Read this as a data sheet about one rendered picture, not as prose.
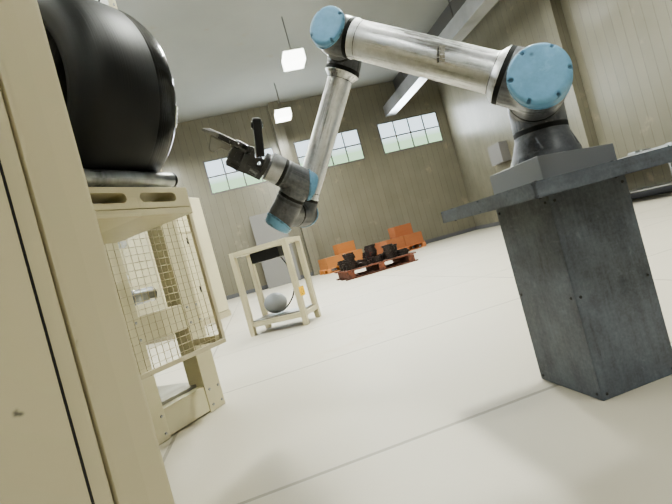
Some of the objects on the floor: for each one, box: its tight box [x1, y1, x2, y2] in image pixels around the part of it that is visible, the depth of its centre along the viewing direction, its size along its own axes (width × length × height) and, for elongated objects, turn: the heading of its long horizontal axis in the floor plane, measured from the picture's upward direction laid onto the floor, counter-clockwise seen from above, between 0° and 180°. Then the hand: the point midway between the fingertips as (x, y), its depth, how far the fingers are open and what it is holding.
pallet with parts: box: [334, 243, 418, 281], centre depth 829 cm, size 97×143×50 cm
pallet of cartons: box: [318, 240, 363, 275], centre depth 1251 cm, size 131×100×73 cm
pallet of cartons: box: [375, 223, 426, 254], centre depth 1286 cm, size 142×108×79 cm
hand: (207, 128), depth 128 cm, fingers closed
